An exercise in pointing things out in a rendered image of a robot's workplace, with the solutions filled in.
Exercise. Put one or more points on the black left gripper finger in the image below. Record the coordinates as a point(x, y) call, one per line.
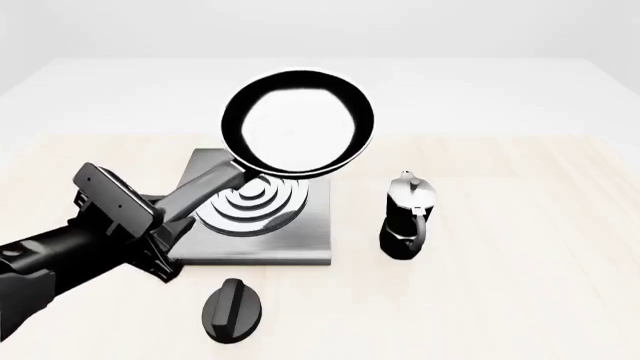
point(150, 198)
point(176, 232)

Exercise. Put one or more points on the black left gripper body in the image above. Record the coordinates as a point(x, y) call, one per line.
point(155, 258)

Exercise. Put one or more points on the black frying pan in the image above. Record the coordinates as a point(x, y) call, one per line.
point(235, 112)

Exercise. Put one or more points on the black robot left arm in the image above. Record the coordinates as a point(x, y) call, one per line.
point(60, 255)

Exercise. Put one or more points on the round black stove knob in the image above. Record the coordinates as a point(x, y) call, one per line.
point(231, 311)

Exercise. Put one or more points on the flat black stove plate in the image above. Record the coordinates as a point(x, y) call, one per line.
point(300, 236)

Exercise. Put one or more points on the black and silver moka pot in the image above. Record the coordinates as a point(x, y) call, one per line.
point(400, 225)

